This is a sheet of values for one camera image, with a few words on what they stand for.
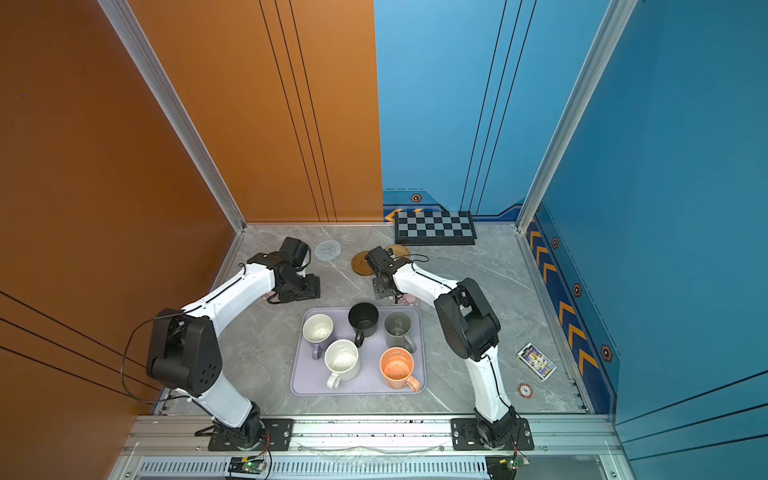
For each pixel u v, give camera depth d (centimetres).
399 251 111
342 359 85
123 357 72
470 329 54
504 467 70
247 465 71
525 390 81
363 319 88
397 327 87
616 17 70
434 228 115
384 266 77
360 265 107
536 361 83
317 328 88
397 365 84
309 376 83
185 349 45
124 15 70
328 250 112
